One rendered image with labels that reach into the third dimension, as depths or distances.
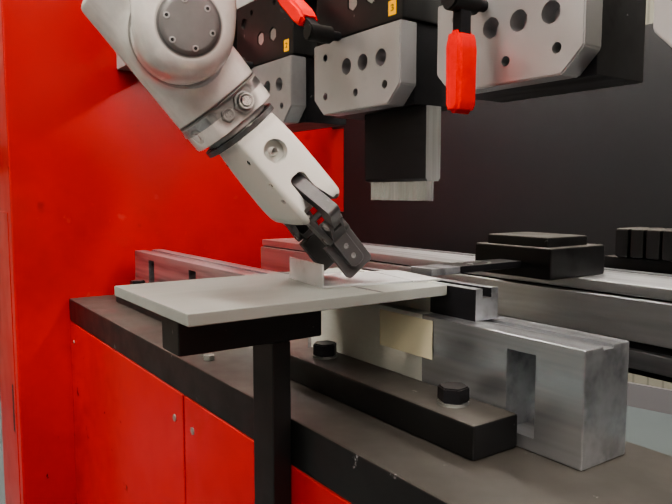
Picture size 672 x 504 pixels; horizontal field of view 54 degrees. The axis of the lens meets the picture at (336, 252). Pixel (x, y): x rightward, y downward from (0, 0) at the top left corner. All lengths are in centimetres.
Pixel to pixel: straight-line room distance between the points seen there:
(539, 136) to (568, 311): 44
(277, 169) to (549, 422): 31
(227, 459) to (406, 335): 26
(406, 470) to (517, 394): 13
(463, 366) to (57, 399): 102
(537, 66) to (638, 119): 59
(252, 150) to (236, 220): 98
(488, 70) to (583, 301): 37
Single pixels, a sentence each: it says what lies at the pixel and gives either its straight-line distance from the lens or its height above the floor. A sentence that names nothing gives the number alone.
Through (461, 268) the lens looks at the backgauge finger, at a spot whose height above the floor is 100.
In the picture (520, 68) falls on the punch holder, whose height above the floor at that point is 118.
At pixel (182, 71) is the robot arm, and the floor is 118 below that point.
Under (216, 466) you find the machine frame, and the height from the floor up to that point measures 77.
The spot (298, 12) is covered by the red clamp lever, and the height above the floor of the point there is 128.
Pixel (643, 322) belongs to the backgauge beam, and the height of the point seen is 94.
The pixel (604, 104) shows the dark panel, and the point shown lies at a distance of 116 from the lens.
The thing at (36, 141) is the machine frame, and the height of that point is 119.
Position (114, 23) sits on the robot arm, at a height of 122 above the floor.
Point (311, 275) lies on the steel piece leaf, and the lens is 63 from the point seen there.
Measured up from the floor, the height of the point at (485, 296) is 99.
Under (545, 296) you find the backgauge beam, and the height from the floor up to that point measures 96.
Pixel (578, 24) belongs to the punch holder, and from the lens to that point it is 53.
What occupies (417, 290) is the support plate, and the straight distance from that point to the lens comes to 61.
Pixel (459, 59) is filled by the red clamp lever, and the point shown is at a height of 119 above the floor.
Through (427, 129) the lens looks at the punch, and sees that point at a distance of 67.
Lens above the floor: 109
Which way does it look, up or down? 5 degrees down
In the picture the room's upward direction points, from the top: straight up
